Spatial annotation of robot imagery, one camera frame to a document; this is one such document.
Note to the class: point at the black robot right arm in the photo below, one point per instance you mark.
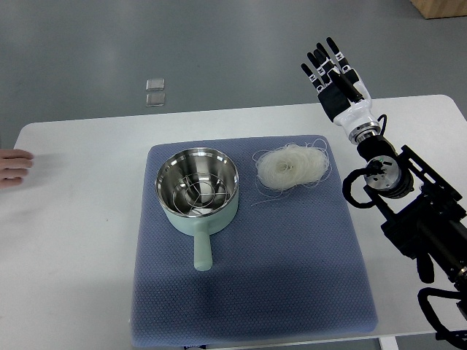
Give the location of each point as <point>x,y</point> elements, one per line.
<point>422,217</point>

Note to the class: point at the upper floor socket plate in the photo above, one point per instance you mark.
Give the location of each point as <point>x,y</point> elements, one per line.
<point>155,84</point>

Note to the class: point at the wooden box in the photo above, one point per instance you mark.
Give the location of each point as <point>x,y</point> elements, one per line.
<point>437,9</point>

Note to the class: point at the blue quilted mat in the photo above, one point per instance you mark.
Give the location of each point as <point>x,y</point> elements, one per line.
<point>283,267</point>

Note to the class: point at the white vermicelli nest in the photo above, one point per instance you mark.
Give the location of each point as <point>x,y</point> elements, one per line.
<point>281,171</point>

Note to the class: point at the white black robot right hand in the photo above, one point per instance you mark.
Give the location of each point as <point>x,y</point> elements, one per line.
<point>341,92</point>

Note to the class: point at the wire steaming rack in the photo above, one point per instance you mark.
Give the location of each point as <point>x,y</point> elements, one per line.
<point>198,195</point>

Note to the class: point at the white table leg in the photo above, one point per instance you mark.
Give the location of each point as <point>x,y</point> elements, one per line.
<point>388,343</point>

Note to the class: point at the mint green steel pot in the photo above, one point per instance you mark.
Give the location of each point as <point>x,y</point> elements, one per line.
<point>199,160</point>

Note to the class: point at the person's hand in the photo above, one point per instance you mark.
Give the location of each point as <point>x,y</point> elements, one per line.
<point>15,165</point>

